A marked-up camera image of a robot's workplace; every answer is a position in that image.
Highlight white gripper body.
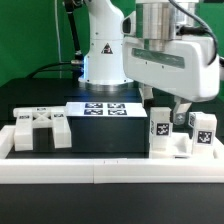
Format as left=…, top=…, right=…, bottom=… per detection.
left=123, top=36, right=220, bottom=102

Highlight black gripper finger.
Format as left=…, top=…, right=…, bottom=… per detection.
left=172, top=96, right=192, bottom=125
left=139, top=83, right=154, bottom=107

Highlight white chair seat part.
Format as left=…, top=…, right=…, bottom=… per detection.
left=149, top=132, right=224, bottom=161

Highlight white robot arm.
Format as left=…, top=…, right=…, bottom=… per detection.
left=79, top=0, right=220, bottom=124

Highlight white chair backrest part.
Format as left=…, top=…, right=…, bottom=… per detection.
left=13, top=106, right=72, bottom=151

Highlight white tagged cube far right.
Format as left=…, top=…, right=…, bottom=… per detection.
left=188, top=112, right=202, bottom=128

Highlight white sheet with tags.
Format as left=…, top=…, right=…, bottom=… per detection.
left=66, top=102, right=147, bottom=117

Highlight white U-shaped border fence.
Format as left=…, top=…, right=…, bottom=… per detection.
left=0, top=125, right=224, bottom=184

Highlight black cable on stand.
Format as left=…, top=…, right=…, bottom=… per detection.
left=25, top=0, right=88, bottom=80

